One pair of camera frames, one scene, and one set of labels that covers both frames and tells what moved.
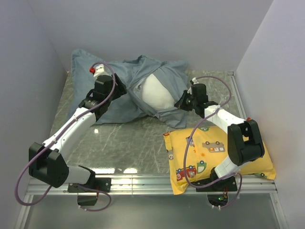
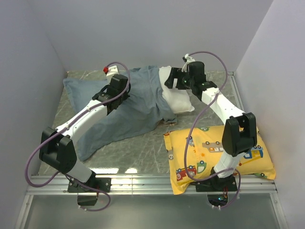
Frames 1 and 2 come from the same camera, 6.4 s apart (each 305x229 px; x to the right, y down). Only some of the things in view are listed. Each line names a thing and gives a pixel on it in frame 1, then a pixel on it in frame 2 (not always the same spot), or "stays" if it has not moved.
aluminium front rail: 159,185 stays
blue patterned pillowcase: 130,104 → 145,105
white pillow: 153,93 → 179,99
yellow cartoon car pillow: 208,148 stays
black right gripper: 181,104 → 176,73
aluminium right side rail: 239,104 stays
